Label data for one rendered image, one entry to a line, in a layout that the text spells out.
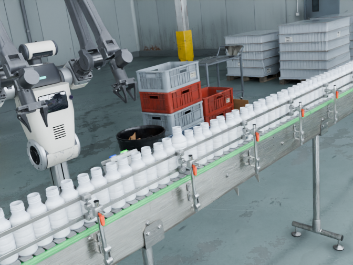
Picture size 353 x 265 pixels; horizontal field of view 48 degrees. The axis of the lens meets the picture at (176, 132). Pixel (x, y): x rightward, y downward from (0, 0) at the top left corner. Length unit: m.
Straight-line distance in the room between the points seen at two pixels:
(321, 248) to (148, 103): 2.25
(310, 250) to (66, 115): 1.88
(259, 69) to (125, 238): 7.59
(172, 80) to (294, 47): 4.55
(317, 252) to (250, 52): 6.45
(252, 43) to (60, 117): 7.20
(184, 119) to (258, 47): 4.78
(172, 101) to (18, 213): 2.98
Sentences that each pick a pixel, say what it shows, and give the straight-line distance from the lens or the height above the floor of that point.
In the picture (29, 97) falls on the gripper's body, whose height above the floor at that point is 1.41.
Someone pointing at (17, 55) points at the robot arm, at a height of 1.55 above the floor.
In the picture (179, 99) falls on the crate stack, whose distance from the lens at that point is 4.19.
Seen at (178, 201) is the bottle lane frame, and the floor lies 0.92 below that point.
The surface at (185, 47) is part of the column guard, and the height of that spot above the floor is 0.64.
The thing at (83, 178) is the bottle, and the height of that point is 1.16.
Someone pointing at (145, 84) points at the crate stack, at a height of 0.96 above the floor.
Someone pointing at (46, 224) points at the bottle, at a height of 1.07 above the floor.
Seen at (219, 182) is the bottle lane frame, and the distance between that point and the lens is 1.83.
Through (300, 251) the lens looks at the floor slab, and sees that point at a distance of 2.98.
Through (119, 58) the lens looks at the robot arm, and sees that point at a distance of 1.79.
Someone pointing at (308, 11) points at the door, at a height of 1.23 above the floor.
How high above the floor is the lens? 1.65
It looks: 17 degrees down
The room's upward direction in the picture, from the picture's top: 7 degrees counter-clockwise
